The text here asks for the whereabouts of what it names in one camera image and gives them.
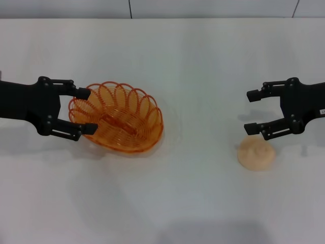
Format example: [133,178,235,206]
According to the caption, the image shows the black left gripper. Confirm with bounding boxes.
[0,76,99,142]

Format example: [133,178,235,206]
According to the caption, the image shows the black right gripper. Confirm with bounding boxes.
[243,77,325,141]

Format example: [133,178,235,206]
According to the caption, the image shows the orange wire basket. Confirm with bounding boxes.
[68,81,164,154]

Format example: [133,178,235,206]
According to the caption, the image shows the beige steamed bun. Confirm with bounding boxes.
[237,135,276,172]

